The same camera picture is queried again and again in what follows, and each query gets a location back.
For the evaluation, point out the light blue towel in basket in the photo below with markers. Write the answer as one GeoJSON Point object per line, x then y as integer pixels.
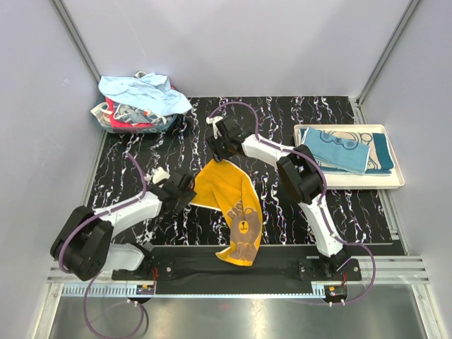
{"type": "Point", "coordinates": [151, 92]}

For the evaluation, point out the left small circuit board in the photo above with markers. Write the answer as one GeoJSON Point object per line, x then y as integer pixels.
{"type": "Point", "coordinates": [145, 289]}

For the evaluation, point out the yellow towel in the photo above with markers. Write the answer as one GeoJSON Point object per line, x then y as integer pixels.
{"type": "Point", "coordinates": [225, 187]}

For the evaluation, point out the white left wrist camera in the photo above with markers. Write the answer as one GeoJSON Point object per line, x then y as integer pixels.
{"type": "Point", "coordinates": [156, 176]}

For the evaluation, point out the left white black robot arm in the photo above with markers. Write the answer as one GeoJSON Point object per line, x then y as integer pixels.
{"type": "Point", "coordinates": [85, 244]}

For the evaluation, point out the pink cloth in basket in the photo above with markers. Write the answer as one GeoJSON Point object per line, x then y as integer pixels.
{"type": "Point", "coordinates": [125, 116]}

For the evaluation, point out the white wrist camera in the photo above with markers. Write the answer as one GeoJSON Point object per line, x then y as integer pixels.
{"type": "Point", "coordinates": [156, 176]}
{"type": "Point", "coordinates": [213, 120]}

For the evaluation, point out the dark blue towel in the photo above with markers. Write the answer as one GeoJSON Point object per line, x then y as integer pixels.
{"type": "Point", "coordinates": [341, 153]}

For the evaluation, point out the right small circuit board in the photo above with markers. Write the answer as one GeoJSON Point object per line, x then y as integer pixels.
{"type": "Point", "coordinates": [336, 290]}

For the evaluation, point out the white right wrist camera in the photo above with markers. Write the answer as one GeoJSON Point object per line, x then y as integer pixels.
{"type": "Point", "coordinates": [213, 120]}

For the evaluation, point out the white square tray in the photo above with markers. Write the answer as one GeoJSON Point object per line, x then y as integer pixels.
{"type": "Point", "coordinates": [353, 180]}

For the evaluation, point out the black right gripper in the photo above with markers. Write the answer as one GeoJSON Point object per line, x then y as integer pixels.
{"type": "Point", "coordinates": [218, 155]}

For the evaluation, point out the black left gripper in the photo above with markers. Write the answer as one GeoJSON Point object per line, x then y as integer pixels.
{"type": "Point", "coordinates": [188, 195]}

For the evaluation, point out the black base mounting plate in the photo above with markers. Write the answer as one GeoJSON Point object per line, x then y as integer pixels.
{"type": "Point", "coordinates": [277, 270]}

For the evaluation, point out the teal beige Doraemon towel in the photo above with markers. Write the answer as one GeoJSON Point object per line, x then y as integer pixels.
{"type": "Point", "coordinates": [347, 152]}

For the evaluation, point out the small circuit board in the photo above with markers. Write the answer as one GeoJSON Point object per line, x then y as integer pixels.
{"type": "Point", "coordinates": [145, 289]}
{"type": "Point", "coordinates": [336, 290]}

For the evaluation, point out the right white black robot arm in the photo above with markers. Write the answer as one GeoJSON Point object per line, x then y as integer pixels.
{"type": "Point", "coordinates": [301, 177]}

